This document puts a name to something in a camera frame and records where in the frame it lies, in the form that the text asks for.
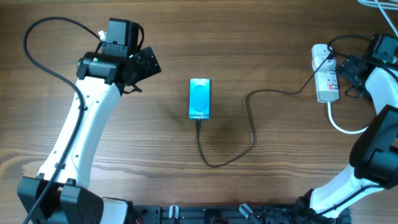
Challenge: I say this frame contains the black USB charging cable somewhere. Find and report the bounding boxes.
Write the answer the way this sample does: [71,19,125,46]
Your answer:
[195,48,337,169]

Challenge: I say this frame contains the blue smartphone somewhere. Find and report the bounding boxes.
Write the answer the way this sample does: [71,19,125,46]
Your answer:
[188,78,211,119]

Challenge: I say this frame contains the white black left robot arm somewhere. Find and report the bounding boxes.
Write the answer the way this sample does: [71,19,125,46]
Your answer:
[17,47,161,223]

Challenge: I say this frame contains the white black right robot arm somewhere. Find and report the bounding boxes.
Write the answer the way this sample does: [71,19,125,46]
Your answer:
[289,34,397,223]

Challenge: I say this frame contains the white USB charger plug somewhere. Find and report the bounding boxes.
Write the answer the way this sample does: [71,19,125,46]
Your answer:
[312,55,336,72]

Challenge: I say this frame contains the white power strip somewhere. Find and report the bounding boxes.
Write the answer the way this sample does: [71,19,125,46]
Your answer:
[312,44,339,103]

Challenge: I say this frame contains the white power strip cord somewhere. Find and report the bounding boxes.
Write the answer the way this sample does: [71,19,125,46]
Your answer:
[326,0,398,135]

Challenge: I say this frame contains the white cables at corner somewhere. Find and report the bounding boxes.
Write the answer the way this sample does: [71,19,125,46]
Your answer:
[356,0,398,11]

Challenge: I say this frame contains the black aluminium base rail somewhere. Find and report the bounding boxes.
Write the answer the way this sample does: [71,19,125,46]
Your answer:
[120,204,352,224]

